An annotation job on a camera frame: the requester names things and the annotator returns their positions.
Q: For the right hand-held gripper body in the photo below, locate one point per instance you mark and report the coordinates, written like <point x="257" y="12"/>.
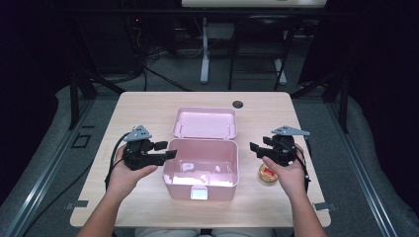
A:
<point x="284" y="149"/>

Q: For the person's light trousers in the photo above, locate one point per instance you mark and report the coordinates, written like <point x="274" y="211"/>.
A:
<point x="164" y="232"/>

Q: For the dark computer tower red light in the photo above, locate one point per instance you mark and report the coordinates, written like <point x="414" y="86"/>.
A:
<point x="108" y="42"/>

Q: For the person's left hand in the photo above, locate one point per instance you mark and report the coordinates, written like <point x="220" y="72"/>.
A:
<point x="123" y="181"/>

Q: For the white desk top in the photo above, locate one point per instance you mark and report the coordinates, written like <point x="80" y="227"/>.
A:
<point x="253" y="3"/>

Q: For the aluminium floor rail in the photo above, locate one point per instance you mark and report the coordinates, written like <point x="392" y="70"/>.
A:
<point x="362" y="174"/>
<point x="42" y="184"/>

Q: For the white desk leg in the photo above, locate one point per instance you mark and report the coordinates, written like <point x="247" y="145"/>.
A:
<point x="281" y="74"/>
<point x="205" y="62"/>

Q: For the black chair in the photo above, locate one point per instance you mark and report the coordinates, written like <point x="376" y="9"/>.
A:
<point x="260" y="23"/>

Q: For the person's right hand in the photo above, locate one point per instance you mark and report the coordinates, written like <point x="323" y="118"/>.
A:
<point x="291" y="179"/>

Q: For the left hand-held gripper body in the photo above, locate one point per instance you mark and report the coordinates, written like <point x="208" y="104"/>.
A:
<point x="140" y="158"/>

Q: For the grey tape strip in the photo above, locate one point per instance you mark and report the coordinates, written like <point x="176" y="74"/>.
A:
<point x="324" y="206"/>
<point x="77" y="204"/>

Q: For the black metal frame stand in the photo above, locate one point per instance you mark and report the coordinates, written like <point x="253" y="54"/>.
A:
<point x="74" y="98"/>
<point x="343" y="105"/>

